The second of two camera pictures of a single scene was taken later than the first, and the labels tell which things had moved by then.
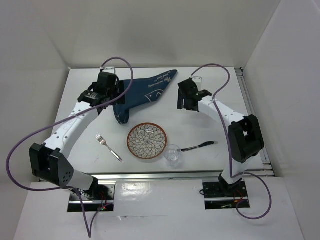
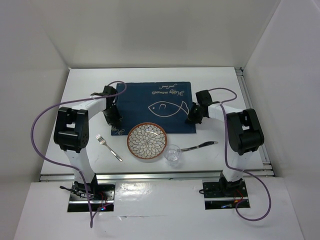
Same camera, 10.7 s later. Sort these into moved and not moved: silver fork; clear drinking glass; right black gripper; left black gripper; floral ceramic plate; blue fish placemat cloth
Moved: right black gripper; left black gripper; blue fish placemat cloth
Not moved: clear drinking glass; silver fork; floral ceramic plate
